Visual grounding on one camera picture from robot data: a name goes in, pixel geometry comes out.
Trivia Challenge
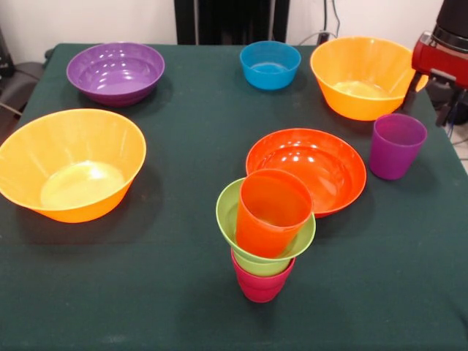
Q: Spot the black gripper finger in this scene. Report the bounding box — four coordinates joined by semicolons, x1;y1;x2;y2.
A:
436;87;462;127
403;69;420;110

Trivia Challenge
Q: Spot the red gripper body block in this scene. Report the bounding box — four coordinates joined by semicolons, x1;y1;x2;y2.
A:
411;31;468;91

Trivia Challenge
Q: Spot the purple plastic cup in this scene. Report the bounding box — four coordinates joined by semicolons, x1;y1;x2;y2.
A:
368;113;429;181

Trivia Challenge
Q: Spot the red plastic bowl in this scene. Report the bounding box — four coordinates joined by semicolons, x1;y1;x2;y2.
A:
245;127;368;219

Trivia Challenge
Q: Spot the red plastic cup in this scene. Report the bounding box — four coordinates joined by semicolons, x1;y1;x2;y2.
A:
235;168;314;259

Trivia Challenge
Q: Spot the green plastic bowl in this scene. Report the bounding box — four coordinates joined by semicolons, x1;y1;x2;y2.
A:
215;178;317;263

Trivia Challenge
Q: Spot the green plastic cup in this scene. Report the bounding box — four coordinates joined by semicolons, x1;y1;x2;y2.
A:
232;250;296;277

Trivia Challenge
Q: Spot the pink plastic cup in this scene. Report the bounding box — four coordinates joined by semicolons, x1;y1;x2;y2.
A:
230;252;296;303

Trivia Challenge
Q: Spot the large orange plastic bowl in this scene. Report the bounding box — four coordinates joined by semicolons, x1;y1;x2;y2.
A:
0;108;148;224
309;35;429;122

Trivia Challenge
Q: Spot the blue plastic bowl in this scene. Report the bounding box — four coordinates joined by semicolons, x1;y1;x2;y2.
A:
239;40;302;91

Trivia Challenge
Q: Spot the purple plastic bowl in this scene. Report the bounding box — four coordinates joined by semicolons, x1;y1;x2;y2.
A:
65;42;166;107

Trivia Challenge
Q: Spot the dark green table cloth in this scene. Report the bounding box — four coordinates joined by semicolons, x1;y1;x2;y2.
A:
0;42;468;351

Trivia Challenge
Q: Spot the tangle of cables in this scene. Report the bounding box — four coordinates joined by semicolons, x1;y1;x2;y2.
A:
444;105;468;147

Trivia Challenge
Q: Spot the black plug with cable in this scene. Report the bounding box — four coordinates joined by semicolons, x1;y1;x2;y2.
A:
319;0;329;42

